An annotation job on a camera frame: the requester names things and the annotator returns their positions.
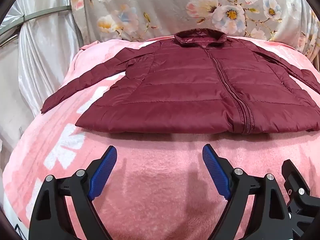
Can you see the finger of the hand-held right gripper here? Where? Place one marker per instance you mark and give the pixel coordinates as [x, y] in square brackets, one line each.
[292, 175]

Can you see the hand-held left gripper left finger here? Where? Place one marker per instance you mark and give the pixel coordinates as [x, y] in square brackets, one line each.
[103, 170]

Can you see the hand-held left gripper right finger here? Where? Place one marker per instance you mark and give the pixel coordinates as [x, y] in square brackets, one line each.
[215, 170]

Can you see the maroon puffer jacket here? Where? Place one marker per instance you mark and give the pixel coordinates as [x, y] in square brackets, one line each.
[190, 85]

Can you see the pink printed fleece blanket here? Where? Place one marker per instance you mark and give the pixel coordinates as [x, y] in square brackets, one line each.
[155, 180]

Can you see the white satin curtain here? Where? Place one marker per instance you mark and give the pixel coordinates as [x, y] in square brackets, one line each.
[45, 62]

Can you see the grey metal rod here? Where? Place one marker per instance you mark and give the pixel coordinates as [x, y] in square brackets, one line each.
[47, 12]

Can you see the grey floral bed sheet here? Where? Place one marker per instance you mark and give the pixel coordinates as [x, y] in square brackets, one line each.
[162, 7]

